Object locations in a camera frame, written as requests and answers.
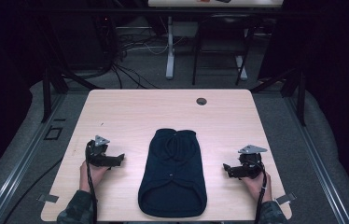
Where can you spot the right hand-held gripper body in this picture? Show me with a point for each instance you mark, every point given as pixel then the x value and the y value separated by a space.
pixel 250 161

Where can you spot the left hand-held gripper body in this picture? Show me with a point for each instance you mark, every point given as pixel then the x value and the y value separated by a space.
pixel 97 154

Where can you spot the person's left hand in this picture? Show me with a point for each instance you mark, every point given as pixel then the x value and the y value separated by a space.
pixel 94 175

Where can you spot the person's right hand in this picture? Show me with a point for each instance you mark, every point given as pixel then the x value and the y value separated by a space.
pixel 256 185

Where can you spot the dark blue garment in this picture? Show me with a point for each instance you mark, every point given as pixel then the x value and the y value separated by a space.
pixel 172 174

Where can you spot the grey table grommet hole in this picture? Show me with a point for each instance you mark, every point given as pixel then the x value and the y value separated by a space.
pixel 201 101

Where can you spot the black chair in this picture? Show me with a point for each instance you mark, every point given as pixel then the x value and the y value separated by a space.
pixel 222 31

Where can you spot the white desk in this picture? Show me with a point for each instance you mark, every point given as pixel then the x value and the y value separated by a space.
pixel 213 3

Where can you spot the grey table edge bracket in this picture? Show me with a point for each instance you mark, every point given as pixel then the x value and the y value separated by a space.
pixel 48 198
pixel 285 198

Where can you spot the metal floor rail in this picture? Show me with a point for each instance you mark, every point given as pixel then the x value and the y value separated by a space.
pixel 317 161
pixel 17 168

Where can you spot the black metal frame post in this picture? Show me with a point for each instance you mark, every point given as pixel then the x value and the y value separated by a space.
pixel 46 96

